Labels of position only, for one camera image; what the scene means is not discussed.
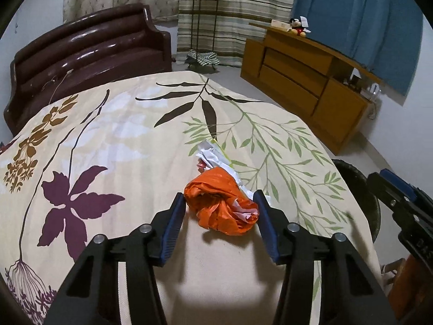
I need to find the white paper wrapper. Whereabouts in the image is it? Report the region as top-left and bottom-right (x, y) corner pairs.
(195, 139), (271, 204)

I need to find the orange plastic bag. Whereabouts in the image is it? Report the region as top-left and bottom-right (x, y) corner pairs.
(184, 167), (261, 236)

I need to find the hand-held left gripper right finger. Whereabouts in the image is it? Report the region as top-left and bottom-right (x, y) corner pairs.
(253, 190), (398, 325)

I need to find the person's orange clothing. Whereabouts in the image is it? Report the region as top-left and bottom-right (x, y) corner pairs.
(391, 252), (433, 322)

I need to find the floral beige bedsheet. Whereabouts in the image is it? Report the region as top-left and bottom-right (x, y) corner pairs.
(0, 71), (383, 325)

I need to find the striped curtain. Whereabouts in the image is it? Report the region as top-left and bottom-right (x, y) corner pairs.
(176, 0), (298, 66)

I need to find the mouse plush toy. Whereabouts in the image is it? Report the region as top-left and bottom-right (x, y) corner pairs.
(288, 17), (310, 38)

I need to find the blue curtain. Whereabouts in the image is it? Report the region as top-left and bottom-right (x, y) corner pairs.
(290, 0), (425, 96)

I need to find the small dark desk object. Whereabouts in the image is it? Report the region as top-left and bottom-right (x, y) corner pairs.
(348, 69), (364, 87)

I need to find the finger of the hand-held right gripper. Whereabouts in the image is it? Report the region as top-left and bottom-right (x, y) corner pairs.
(367, 168), (433, 232)

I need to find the dark red leather sofa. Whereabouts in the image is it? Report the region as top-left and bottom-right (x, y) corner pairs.
(3, 3), (173, 136)

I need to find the striped cloth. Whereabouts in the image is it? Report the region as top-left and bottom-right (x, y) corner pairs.
(184, 50), (220, 70)

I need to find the person's foot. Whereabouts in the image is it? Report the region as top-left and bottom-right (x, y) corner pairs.
(380, 258), (406, 276)

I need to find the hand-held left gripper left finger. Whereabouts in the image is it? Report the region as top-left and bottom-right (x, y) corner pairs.
(44, 192), (186, 325)

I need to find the wooden cabinet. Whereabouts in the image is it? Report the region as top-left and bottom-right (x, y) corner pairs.
(240, 23), (383, 156)

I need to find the white charger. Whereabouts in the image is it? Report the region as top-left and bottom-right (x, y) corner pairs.
(367, 83), (383, 102)

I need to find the white charging cable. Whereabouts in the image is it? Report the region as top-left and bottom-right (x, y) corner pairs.
(47, 69), (74, 104)

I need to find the black trash bin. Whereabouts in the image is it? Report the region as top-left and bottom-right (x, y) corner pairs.
(332, 159), (381, 244)

